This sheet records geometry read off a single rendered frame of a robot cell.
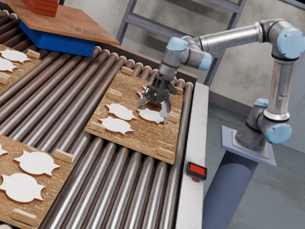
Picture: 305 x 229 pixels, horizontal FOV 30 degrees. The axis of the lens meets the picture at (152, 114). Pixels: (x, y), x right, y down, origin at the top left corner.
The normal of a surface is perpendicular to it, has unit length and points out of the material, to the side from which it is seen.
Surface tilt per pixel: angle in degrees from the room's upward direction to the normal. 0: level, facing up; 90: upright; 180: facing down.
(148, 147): 0
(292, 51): 86
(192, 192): 0
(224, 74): 90
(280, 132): 100
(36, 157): 0
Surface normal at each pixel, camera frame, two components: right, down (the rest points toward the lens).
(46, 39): 0.49, 0.47
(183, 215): 0.35, -0.87
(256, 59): -0.11, 0.32
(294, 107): -0.02, 0.10
